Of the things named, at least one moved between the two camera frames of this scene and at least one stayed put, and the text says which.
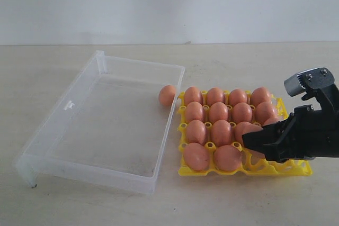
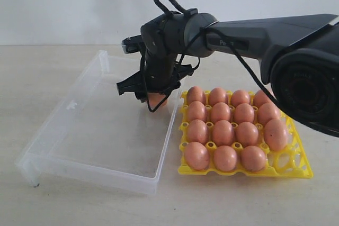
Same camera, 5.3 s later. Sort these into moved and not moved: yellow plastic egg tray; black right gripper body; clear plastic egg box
Moved: black right gripper body
Not moved: yellow plastic egg tray; clear plastic egg box
